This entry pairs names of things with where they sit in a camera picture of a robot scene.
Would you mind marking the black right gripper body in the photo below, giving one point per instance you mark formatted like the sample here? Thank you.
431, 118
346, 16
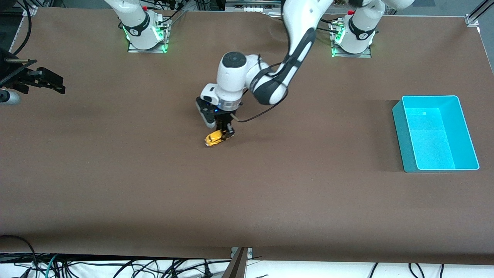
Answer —
16, 75

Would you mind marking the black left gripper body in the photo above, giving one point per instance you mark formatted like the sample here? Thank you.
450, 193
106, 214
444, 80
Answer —
223, 121

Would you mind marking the yellow beetle toy car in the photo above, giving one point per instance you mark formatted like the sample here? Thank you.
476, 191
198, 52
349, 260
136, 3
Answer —
213, 139

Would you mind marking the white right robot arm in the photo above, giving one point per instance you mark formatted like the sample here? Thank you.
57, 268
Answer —
135, 23

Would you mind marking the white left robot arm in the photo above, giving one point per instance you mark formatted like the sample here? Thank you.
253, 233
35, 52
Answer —
231, 77

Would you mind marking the brown table cover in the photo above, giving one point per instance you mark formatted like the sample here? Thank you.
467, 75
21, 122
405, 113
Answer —
270, 193

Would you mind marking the white power strip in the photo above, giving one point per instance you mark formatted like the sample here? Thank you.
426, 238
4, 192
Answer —
252, 9

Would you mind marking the teal plastic bin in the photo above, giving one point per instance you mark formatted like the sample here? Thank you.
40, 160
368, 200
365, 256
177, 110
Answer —
436, 146

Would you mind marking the aluminium corner bracket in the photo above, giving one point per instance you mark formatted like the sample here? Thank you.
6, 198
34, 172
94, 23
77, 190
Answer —
30, 10

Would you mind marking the aluminium frame rail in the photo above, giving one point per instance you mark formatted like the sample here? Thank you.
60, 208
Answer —
254, 3

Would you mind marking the aluminium profile post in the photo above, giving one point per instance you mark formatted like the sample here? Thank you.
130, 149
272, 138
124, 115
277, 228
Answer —
237, 268

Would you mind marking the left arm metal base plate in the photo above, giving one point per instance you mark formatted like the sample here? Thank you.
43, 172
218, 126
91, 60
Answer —
347, 56

